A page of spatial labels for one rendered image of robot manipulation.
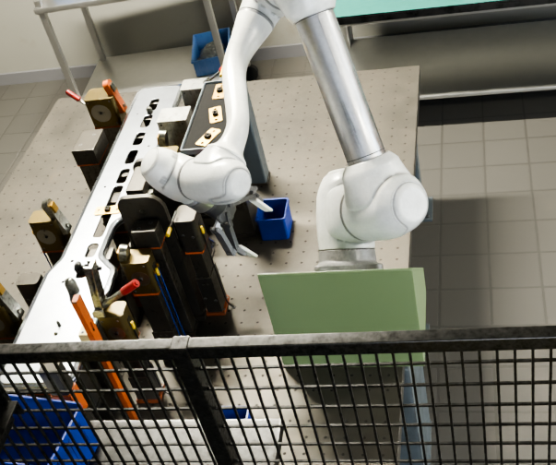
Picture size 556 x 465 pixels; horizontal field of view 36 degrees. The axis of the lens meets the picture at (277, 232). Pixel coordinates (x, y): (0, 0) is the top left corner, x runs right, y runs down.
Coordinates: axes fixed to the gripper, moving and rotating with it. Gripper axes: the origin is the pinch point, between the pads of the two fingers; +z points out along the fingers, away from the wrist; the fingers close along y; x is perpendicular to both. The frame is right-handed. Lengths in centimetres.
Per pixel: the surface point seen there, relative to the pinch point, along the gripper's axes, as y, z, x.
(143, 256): -15.7, -18.0, 20.7
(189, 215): -0.1, -10.3, 17.8
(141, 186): 2.0, -24.0, 24.2
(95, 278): -28.4, -34.3, 13.6
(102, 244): -12.1, -16.1, 43.9
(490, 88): 147, 158, 45
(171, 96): 55, 8, 74
